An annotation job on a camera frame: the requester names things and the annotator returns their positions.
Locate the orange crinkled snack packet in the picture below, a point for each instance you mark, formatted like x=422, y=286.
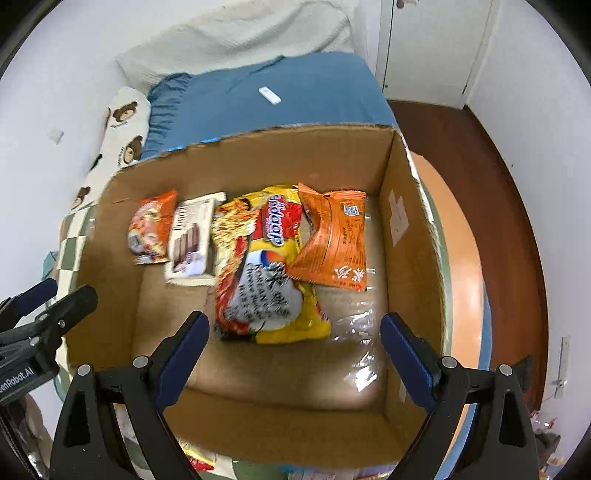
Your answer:
x=332, y=240

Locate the bear print pillow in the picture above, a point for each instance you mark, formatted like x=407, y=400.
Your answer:
x=124, y=134

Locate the red yellow snack packet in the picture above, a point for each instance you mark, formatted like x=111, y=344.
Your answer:
x=198, y=461

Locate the yellow instant noodle packet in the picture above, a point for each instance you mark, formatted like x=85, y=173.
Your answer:
x=268, y=286

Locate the brown cardboard box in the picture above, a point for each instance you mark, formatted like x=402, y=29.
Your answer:
x=286, y=157

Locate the green white checkered mat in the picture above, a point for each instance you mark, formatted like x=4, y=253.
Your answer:
x=71, y=249

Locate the white quilted pillow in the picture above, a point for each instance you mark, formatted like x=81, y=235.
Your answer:
x=231, y=41

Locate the orange panda snack packet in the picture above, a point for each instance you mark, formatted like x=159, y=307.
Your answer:
x=150, y=226

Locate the white remote control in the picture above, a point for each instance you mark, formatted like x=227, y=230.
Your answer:
x=269, y=95

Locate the white wafer packet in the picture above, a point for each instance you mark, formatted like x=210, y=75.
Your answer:
x=189, y=240

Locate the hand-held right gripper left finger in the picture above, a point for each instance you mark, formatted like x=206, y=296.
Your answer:
x=180, y=355

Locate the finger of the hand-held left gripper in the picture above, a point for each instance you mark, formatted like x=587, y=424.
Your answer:
x=34, y=293
x=69, y=304

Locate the white door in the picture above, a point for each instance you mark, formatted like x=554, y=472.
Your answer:
x=429, y=41

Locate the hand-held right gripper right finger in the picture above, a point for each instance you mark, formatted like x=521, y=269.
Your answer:
x=411, y=360

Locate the blue bedsheet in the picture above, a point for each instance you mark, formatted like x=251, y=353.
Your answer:
x=300, y=106

